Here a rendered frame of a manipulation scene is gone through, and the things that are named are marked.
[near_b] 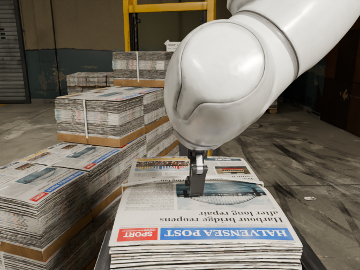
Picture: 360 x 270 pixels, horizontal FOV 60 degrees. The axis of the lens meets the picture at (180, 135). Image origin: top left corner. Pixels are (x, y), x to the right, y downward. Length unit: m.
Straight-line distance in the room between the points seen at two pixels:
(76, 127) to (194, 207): 1.19
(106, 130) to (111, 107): 0.12
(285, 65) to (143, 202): 0.36
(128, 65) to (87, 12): 6.18
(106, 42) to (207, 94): 7.88
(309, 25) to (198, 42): 0.13
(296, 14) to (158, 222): 0.35
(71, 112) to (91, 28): 6.60
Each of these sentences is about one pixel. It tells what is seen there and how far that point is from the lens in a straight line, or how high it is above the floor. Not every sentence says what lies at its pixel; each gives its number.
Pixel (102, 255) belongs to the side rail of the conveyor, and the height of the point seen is 0.80.
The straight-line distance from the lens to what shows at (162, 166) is 0.74.
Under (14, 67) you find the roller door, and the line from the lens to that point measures 8.76.
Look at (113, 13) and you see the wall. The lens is 8.13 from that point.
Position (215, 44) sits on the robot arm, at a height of 1.30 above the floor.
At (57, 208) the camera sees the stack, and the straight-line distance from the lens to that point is 1.20.
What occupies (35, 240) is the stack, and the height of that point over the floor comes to 0.68.
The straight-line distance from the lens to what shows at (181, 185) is 0.65.
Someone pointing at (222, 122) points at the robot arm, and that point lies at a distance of 0.28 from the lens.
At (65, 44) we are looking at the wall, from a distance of 8.35.
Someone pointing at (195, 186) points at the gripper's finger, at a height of 1.07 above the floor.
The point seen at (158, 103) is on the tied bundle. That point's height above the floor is 0.98.
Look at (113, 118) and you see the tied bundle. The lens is 1.53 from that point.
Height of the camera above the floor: 1.30
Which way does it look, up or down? 15 degrees down
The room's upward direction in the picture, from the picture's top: straight up
